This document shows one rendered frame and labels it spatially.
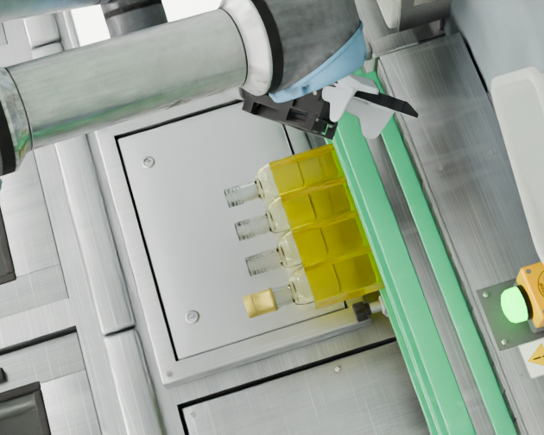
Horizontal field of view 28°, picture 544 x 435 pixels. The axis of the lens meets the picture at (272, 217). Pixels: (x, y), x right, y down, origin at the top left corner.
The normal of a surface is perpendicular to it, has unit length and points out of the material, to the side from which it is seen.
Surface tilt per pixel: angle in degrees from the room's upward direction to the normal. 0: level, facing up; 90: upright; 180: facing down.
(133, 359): 90
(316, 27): 108
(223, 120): 90
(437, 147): 90
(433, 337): 90
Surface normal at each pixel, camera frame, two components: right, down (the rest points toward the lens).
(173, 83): 0.48, 0.48
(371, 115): 0.07, 0.15
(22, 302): -0.07, -0.36
